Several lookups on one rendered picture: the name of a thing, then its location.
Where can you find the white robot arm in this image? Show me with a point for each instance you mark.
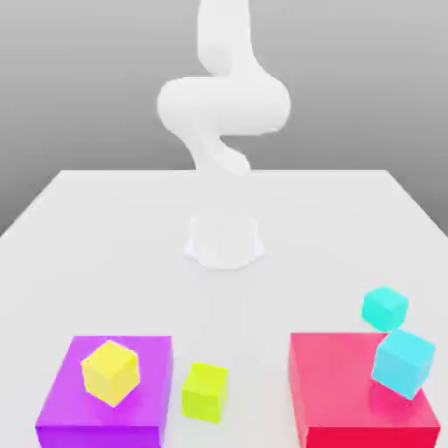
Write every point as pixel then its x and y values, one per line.
pixel 224 105

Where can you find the small lime green cube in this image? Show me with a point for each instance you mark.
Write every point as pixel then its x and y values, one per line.
pixel 204 393

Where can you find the small turquoise cube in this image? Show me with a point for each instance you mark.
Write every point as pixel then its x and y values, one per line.
pixel 384 308

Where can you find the small yellow cube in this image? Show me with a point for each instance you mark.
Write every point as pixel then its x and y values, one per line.
pixel 110 372

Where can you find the small light blue cube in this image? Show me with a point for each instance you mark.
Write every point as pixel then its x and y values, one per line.
pixel 402 364

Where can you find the large red box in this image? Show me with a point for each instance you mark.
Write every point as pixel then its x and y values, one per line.
pixel 332 385

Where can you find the large purple box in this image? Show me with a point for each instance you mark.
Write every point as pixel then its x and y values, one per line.
pixel 147 409

